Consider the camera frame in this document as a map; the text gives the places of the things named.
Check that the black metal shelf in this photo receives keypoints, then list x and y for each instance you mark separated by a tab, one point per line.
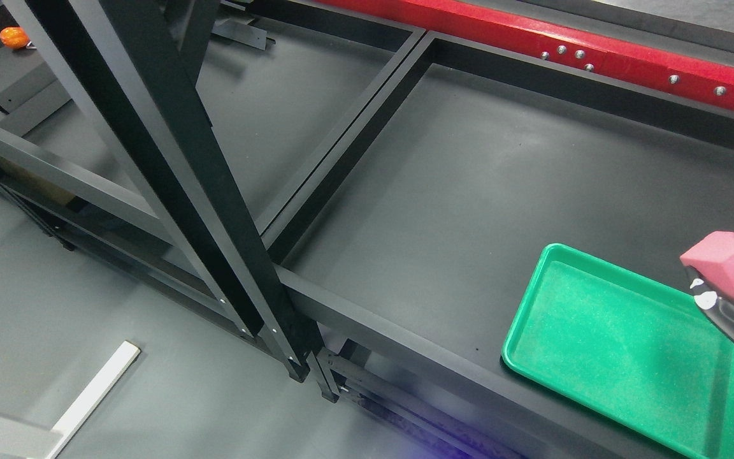
122	106
448	167

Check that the black metal shelf right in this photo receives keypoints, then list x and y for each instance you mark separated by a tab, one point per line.
448	167

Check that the green plastic tray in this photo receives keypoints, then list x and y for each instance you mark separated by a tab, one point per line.
632	349

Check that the red metal beam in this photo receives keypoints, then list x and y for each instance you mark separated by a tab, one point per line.
675	73

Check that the brown cardboard box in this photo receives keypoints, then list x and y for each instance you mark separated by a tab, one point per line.
39	184

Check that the orange handled tool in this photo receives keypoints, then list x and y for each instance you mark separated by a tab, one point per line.
15	38

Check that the black metal shelf left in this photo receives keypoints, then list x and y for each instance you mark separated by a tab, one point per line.
122	106

